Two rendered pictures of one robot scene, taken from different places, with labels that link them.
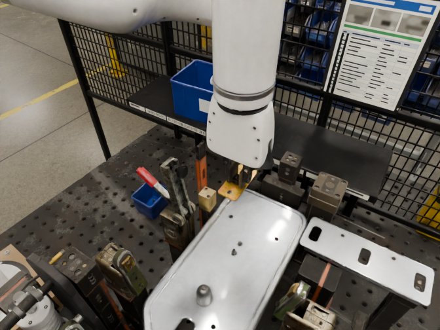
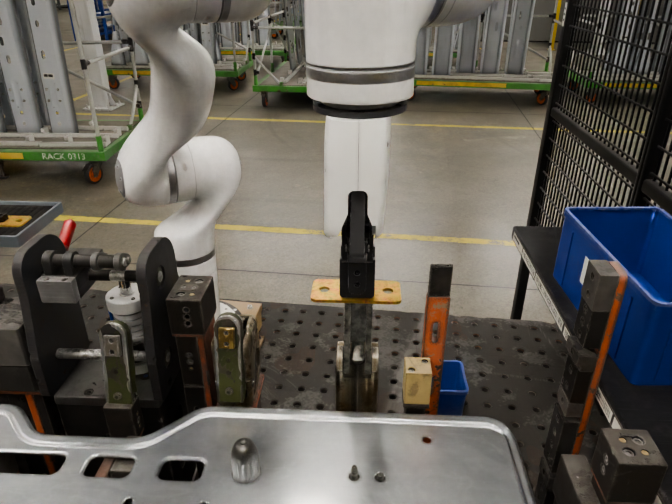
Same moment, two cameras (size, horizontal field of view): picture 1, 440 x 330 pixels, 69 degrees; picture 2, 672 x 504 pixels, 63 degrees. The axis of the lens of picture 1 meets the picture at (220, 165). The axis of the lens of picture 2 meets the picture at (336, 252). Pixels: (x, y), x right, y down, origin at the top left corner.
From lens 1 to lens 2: 0.47 m
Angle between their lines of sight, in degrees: 51
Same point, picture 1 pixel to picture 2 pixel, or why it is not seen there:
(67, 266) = (184, 284)
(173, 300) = (225, 435)
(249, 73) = (313, 22)
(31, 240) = (291, 328)
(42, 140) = (472, 288)
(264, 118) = (336, 128)
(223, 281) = (289, 485)
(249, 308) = not seen: outside the picture
